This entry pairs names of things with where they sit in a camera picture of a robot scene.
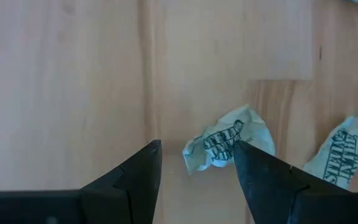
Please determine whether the green white stevia packet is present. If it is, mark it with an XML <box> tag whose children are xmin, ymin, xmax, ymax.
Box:
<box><xmin>303</xmin><ymin>116</ymin><xmax>358</xmax><ymax>190</ymax></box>
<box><xmin>182</xmin><ymin>105</ymin><xmax>277</xmax><ymax>175</ymax></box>

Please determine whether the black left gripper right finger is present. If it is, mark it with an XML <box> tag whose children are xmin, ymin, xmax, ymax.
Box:
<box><xmin>232</xmin><ymin>139</ymin><xmax>358</xmax><ymax>224</ymax></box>

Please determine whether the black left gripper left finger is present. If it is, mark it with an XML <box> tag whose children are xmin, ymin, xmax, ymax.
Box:
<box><xmin>0</xmin><ymin>139</ymin><xmax>163</xmax><ymax>224</ymax></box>

